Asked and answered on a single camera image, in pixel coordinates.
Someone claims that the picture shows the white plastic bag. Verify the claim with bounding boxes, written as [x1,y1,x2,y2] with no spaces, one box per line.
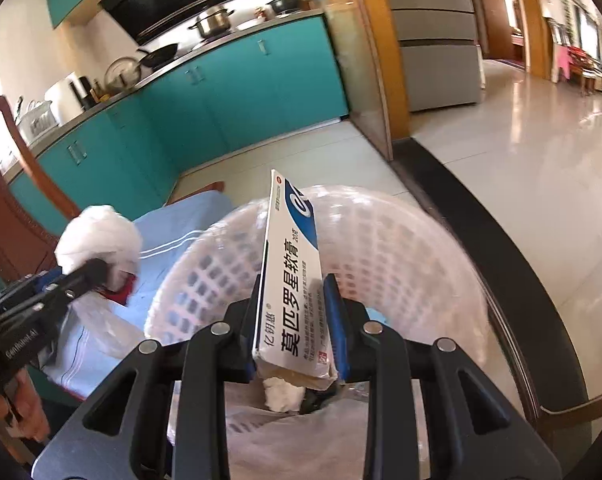
[55,205,143,359]

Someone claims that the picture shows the teal kitchen cabinets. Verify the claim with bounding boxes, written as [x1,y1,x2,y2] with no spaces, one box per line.
[31,11,349,220]

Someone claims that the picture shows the white blue medicine box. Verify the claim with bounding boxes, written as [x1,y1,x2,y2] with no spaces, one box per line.
[252,170,337,391]

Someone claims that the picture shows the left hand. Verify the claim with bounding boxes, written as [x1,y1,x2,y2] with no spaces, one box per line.
[0,368,51,443]

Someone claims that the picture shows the clear trash bag liner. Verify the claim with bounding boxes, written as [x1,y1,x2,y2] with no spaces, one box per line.
[167,378,433,480]

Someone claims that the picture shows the white dish rack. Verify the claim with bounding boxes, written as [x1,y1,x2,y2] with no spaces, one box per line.
[16,101,58,145]

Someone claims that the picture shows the wooden chair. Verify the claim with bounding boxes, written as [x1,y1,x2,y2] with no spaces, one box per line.
[0,98,233,283]

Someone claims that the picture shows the silver refrigerator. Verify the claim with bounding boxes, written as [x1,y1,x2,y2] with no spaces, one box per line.
[388,0,481,112]

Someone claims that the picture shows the white plastic waste basket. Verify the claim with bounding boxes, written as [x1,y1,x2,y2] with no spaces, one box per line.
[143,184,492,480]

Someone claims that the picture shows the wooden glass sliding door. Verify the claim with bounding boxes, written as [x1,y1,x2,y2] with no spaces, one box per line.
[309,0,411,162]

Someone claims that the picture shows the round metal lid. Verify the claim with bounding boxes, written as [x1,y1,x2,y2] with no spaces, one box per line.
[104,56,142,93]

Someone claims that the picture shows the black pot on counter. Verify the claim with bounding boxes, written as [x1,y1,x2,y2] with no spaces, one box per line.
[269,0,307,15]

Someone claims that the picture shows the blue striped chair cloth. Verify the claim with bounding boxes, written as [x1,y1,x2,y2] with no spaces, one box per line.
[41,191,233,398]

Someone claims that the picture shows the black wok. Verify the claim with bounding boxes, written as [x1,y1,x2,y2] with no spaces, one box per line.
[138,44,179,70]

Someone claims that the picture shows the steel cooking pot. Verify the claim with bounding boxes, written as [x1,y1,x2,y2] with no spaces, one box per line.
[189,6,234,39]

